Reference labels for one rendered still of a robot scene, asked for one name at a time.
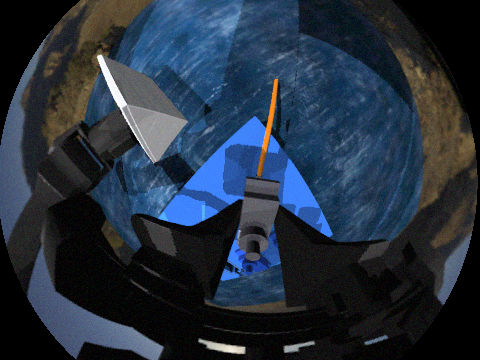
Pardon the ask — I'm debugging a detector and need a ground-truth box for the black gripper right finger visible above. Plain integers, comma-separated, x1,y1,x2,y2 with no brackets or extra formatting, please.
273,204,389,308

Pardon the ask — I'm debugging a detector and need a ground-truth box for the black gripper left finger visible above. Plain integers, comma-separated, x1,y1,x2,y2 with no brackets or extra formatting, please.
131,199,243,300

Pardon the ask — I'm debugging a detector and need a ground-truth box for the black micro servo with orange cable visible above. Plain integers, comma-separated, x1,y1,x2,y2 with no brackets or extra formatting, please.
236,79,280,260

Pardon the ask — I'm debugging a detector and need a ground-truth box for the blue rectangular deck plate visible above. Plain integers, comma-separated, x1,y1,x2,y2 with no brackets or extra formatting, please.
159,116,333,280

